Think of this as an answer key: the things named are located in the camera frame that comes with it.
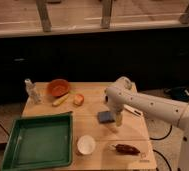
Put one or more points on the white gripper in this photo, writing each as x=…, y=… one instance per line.
x=116, y=108

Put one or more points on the blue sponge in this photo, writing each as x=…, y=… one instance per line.
x=105, y=117

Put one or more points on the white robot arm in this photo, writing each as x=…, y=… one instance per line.
x=119, y=93

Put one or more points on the green plastic tray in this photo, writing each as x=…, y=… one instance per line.
x=39, y=142

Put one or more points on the orange fruit piece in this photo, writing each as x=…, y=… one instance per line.
x=78, y=100

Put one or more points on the white cup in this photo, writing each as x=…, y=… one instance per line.
x=86, y=145

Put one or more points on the orange bowl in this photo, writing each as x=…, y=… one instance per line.
x=58, y=87

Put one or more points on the wooden table leg middle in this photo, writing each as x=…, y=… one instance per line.
x=106, y=13

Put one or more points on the wooden table leg left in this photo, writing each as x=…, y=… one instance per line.
x=43, y=13

